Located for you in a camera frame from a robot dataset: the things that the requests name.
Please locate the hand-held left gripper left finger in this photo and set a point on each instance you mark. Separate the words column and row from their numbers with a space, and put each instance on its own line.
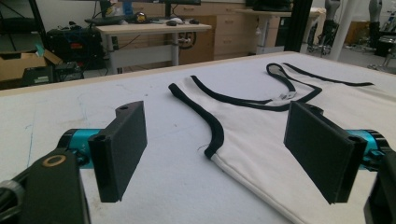
column 120, row 152

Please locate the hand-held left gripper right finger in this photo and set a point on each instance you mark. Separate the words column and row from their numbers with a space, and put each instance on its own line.
column 320, row 149

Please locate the white tank top black trim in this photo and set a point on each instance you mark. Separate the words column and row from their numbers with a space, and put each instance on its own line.
column 258, row 140

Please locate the white foam mat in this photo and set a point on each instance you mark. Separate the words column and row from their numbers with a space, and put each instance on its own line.
column 93, row 102

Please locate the black computer tower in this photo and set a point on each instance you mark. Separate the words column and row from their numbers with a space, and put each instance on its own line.
column 74, row 46

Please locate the white metal stand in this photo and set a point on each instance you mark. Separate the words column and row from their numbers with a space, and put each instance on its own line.
column 344, row 28

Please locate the light wooden desk white legs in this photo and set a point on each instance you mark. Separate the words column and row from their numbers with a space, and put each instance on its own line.
column 149, row 28

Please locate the open cardboard box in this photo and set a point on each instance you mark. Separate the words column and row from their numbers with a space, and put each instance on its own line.
column 18, row 65

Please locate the black monitor stand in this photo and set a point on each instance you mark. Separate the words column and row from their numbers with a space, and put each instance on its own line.
column 104, row 17

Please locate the light wooden drawer cabinet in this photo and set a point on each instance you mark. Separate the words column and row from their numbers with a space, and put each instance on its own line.
column 232, row 31

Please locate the black metal frame post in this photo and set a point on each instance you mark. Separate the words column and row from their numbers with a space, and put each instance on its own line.
column 298, row 25

